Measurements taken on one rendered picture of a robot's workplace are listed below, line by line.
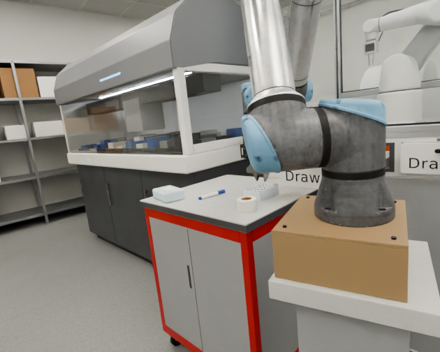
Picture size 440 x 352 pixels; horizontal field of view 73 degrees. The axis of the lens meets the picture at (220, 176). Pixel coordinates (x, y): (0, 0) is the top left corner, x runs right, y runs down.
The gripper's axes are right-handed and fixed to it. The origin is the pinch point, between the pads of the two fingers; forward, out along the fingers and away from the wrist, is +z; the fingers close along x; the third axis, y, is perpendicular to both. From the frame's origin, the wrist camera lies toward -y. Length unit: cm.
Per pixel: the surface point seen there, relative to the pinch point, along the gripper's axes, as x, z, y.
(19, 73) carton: -352, -100, 2
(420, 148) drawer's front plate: 44, -7, -34
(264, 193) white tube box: 1.4, 6.2, 1.1
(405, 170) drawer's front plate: 40, 1, -34
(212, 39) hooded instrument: -59, -69, -37
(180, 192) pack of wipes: -30.0, 5.0, 18.0
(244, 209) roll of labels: 5.4, 7.1, 17.4
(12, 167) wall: -399, 11, 24
